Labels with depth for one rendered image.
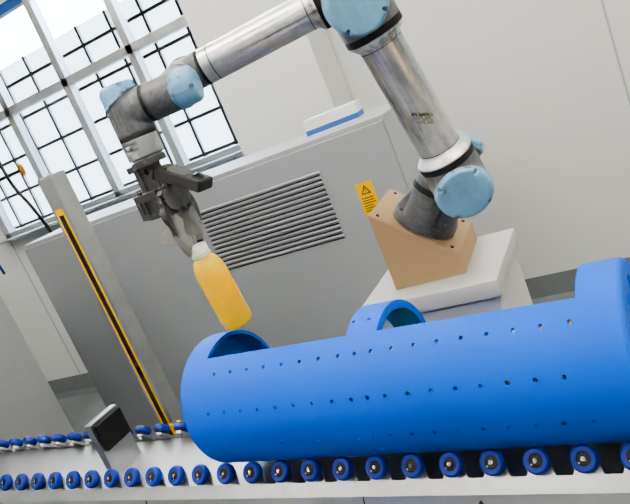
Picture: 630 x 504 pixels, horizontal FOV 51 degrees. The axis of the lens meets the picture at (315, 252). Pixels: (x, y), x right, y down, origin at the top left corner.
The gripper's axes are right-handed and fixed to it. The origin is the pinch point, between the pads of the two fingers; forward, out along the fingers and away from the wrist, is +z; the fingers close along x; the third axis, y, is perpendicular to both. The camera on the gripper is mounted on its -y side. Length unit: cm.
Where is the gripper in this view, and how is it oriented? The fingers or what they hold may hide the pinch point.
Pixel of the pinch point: (196, 246)
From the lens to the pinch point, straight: 138.7
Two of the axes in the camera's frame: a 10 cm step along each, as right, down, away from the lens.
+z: 3.7, 9.0, 2.2
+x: -4.3, 3.8, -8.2
